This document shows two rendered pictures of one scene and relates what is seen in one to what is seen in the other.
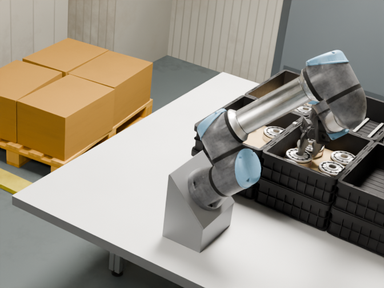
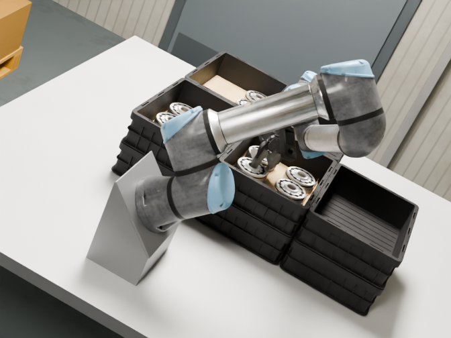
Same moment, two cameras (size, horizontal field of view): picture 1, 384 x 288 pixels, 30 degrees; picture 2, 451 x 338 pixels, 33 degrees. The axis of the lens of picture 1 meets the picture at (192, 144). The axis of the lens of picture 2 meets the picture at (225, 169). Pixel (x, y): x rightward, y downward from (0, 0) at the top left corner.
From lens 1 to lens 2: 0.64 m
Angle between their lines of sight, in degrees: 18
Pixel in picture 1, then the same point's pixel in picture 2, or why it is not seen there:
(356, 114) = (374, 144)
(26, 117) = not seen: outside the picture
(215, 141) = (187, 149)
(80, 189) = not seen: outside the picture
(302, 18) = not seen: outside the picture
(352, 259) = (311, 306)
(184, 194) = (131, 210)
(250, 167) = (225, 188)
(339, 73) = (365, 90)
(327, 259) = (284, 304)
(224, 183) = (188, 203)
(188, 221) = (129, 245)
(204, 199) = (155, 219)
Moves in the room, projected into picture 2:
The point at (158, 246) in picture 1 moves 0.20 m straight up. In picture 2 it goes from (82, 272) to (105, 212)
